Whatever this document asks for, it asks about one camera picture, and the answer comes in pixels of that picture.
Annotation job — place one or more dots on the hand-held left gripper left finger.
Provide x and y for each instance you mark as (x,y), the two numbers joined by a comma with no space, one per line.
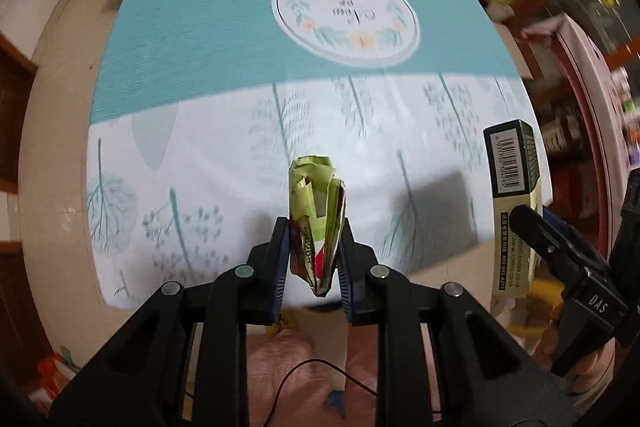
(280,267)

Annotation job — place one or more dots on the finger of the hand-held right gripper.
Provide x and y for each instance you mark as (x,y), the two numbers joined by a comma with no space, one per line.
(537,232)
(575,237)

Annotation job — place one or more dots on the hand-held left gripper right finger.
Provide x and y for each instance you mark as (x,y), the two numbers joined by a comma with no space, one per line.
(345,277)

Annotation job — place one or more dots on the green and cream box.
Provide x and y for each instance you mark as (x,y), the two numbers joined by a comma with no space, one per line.
(510,167)

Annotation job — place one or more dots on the light green wrapper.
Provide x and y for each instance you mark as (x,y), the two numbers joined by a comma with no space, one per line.
(310,187)

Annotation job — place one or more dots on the person's right hand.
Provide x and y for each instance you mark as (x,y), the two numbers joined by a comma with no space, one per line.
(547,342)

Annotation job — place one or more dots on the yellow slipper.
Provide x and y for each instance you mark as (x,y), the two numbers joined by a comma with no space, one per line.
(280,324)

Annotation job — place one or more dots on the person's legs in pink pants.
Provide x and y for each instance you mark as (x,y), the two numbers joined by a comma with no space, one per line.
(285,372)

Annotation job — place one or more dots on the table with pink cloth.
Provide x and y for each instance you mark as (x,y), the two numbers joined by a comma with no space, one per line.
(590,72)

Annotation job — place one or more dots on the leaf print tablecloth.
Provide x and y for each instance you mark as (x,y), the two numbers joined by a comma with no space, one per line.
(200,57)

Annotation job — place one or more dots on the red printed bag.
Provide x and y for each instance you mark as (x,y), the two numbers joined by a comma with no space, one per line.
(57,372)

